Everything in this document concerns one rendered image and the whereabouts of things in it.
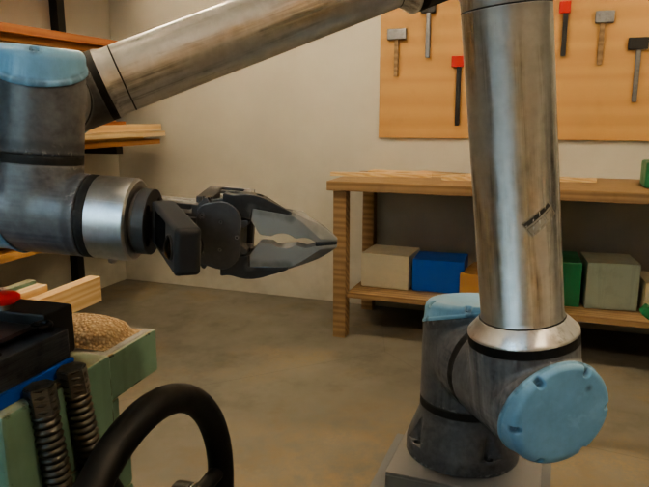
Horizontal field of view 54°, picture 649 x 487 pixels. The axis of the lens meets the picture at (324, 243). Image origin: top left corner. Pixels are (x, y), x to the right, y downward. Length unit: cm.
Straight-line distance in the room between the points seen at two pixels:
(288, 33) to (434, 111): 294
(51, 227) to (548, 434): 65
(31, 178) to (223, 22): 31
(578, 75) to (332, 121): 140
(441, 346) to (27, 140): 66
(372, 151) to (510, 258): 308
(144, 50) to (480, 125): 42
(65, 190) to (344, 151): 331
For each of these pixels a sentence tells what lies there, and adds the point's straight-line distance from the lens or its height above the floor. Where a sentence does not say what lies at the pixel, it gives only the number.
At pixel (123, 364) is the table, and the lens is 86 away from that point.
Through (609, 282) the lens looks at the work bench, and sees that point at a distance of 338.
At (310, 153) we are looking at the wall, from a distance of 401.
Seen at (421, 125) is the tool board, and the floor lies 112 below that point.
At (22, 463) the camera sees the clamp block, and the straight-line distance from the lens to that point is 60.
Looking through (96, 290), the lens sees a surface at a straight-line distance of 106.
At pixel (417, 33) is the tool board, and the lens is 382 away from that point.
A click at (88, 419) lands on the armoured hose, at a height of 92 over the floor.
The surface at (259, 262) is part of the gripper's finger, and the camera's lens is 67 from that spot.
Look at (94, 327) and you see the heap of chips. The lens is 88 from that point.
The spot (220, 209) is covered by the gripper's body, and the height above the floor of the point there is 110.
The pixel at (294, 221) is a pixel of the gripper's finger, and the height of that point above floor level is 108.
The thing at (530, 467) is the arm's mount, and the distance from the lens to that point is 116.
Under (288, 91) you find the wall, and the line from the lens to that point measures 406.
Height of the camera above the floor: 119
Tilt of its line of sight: 12 degrees down
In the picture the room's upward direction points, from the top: straight up
